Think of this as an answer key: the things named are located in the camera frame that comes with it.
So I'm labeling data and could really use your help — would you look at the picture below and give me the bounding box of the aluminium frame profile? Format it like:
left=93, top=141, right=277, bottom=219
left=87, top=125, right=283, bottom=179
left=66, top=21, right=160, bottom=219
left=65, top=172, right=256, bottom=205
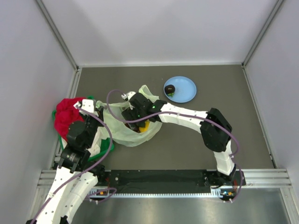
left=34, top=0, right=79, bottom=70

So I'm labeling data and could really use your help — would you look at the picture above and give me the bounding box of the green plastic tray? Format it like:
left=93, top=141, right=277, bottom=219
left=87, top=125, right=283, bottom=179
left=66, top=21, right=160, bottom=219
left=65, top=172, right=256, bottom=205
left=51, top=95, right=115, bottom=161

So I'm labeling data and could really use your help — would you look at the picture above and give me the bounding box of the dark purple fig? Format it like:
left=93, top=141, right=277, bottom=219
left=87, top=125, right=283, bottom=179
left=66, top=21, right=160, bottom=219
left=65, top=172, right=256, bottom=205
left=164, top=84, right=176, bottom=97

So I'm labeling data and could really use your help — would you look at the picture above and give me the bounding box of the light green plastic bag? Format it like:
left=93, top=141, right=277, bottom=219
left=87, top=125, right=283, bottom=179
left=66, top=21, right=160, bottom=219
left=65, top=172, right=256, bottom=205
left=96, top=84, right=162, bottom=147

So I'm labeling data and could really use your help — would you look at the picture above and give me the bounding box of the white cloth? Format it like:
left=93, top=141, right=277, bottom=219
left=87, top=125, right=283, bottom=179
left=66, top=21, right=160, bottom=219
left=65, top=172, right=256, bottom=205
left=88, top=127, right=109, bottom=157

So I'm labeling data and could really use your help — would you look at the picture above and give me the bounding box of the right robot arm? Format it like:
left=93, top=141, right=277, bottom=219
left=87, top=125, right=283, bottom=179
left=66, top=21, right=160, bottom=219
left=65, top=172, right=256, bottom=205
left=121, top=91, right=236, bottom=185

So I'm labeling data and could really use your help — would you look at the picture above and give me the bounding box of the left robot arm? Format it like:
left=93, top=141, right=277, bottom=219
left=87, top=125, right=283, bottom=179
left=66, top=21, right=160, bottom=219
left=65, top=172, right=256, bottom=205
left=27, top=98, right=106, bottom=224

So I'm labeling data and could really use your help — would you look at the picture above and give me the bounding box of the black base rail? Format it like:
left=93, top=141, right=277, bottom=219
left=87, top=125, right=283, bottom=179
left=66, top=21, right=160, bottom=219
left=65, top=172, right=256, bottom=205
left=97, top=169, right=237, bottom=194

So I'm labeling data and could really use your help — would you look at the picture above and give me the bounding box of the red cloth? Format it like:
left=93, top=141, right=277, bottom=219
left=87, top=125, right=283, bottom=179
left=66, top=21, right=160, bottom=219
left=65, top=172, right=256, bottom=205
left=54, top=97, right=85, bottom=141

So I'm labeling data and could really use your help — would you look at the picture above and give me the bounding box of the blue round plate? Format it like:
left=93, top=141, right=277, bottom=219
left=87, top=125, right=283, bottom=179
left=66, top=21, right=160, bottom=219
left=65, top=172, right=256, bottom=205
left=163, top=76, right=197, bottom=103

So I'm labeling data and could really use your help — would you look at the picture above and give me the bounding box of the yellow orange fruit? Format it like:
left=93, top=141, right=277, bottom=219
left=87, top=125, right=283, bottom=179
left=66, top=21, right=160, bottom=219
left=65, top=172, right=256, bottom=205
left=139, top=120, right=150, bottom=133

